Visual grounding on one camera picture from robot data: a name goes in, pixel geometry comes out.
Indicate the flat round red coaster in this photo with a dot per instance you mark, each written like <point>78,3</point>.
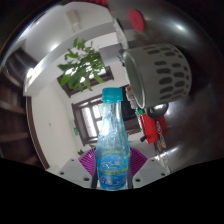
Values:
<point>136,20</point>

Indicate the dark wooden double door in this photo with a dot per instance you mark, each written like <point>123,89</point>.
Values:
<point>87,121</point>

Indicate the clear blue-labelled water bottle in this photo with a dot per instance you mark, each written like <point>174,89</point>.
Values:
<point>112,150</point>

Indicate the dark-framed window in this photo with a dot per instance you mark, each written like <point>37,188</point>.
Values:
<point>100,75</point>

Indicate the grey-green patterned mug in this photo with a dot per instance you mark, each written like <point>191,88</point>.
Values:
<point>160,73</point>

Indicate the potted plant in white pot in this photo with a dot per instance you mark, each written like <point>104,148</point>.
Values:
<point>83,66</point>

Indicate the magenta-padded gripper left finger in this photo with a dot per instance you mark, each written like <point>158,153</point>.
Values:
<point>75,170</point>

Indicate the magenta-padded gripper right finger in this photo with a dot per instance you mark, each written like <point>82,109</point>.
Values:
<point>150,168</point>

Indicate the white wall-mounted unit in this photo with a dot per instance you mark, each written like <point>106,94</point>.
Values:
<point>72,20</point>

